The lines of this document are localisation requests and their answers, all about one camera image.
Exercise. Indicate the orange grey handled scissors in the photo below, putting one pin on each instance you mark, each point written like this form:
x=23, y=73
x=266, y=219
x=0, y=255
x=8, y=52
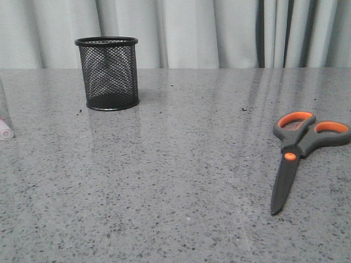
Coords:
x=301, y=134

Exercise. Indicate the pink pen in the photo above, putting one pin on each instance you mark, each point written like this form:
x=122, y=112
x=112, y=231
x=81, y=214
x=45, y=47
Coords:
x=5, y=132

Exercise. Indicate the black mesh pen holder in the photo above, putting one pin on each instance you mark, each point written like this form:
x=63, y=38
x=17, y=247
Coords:
x=109, y=69

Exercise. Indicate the grey curtain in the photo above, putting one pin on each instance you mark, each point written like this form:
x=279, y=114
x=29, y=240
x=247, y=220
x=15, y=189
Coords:
x=180, y=34

